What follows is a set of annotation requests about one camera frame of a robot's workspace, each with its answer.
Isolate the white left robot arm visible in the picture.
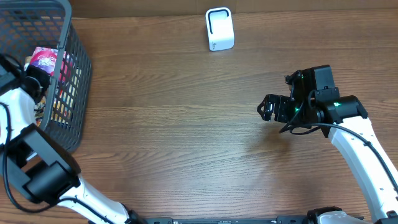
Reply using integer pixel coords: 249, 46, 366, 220
1, 54, 144, 223

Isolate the grey plastic mesh basket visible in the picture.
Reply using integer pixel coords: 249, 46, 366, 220
1, 1, 92, 152

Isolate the red purple pad package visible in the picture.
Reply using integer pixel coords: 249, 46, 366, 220
29, 47, 73, 77

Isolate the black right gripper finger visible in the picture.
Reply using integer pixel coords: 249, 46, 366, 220
257, 107, 272, 121
259, 94, 274, 108

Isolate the white barcode scanner stand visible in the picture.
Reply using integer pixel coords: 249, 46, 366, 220
205, 7, 234, 52

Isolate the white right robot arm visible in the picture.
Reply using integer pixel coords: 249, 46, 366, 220
257, 86, 397, 223

